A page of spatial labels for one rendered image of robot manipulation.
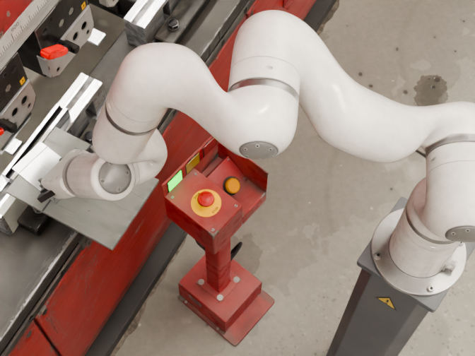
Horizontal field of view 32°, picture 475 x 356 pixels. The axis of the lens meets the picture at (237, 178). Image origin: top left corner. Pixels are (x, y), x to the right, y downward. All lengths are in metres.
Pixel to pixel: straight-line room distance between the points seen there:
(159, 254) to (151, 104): 1.55
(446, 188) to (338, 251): 1.48
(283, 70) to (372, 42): 2.08
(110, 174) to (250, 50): 0.41
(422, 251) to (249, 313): 1.19
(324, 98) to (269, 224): 1.61
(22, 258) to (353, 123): 0.90
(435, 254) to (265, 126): 0.58
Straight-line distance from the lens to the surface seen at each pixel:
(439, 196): 1.31
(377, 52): 3.18
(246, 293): 2.56
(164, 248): 2.70
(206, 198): 1.92
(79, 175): 1.48
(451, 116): 1.33
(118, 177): 1.44
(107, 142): 1.30
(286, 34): 1.16
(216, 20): 2.11
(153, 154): 1.40
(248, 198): 2.04
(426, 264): 1.60
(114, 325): 2.63
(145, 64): 1.14
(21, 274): 1.83
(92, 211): 1.72
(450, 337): 2.73
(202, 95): 1.11
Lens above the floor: 2.54
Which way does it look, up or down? 63 degrees down
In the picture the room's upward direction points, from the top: 1 degrees clockwise
